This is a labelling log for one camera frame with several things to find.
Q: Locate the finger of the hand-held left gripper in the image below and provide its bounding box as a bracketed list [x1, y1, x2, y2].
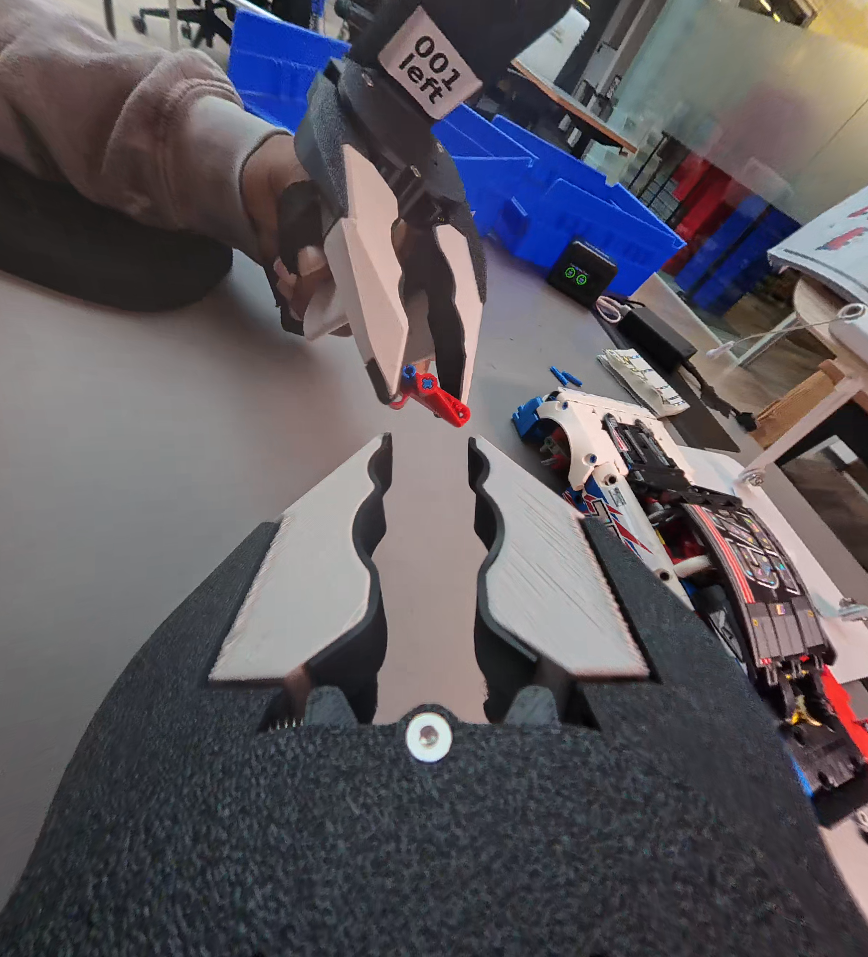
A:
[324, 144, 412, 405]
[425, 223, 487, 406]

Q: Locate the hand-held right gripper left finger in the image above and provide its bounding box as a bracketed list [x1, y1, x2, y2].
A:
[209, 432, 394, 722]

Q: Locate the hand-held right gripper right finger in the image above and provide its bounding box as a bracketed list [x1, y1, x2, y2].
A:
[467, 435, 652, 720]

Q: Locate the red toy beam piece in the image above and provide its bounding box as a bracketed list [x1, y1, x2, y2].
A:
[389, 371, 472, 428]

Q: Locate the person's left forearm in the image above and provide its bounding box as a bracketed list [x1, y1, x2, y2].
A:
[0, 0, 293, 259]

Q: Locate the grey desk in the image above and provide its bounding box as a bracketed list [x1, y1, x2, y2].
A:
[0, 232, 868, 957]

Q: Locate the person's left hand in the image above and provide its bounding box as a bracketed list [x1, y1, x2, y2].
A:
[241, 133, 354, 339]

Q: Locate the black power bank green display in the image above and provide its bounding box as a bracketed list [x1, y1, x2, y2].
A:
[547, 241, 619, 308]

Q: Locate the blue plastic storage bin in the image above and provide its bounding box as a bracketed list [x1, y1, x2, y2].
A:
[490, 112, 688, 298]
[228, 7, 537, 242]

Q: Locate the toy race car model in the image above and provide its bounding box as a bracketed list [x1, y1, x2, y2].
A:
[512, 387, 868, 823]

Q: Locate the wooden top office table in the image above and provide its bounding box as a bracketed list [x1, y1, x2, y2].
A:
[512, 60, 638, 154]

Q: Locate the black power adapter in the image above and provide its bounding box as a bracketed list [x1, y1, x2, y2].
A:
[617, 305, 698, 367]

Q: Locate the black office chair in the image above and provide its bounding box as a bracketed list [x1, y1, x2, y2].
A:
[135, 0, 234, 47]

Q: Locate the stack of red blue bins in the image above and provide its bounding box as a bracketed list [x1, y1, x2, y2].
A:
[662, 150, 803, 315]

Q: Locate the clear acrylic book stand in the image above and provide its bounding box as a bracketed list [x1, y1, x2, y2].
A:
[733, 374, 868, 623]

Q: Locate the black chair armrest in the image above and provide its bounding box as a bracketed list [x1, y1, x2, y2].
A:
[0, 156, 234, 313]

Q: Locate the metal page holder clip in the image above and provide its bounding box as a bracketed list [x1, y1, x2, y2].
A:
[706, 301, 868, 360]

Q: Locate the white instruction booklet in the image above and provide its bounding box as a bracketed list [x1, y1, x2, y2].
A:
[768, 156, 868, 360]

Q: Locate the black power cable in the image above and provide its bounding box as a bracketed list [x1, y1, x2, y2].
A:
[684, 359, 758, 432]

